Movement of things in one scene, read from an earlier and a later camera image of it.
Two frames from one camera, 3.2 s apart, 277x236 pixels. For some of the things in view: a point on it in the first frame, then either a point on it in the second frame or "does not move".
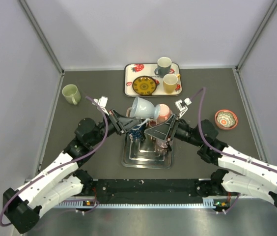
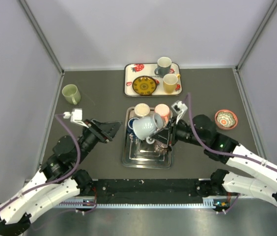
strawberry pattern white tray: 129,92 does not move
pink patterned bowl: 226,119 does not move
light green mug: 71,94 does not move
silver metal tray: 146,154 does not move
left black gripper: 115,118 -> 105,131
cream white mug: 128,112 -> 142,109
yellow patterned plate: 144,85 does not move
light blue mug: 141,107 -> 145,128
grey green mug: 163,66 does not move
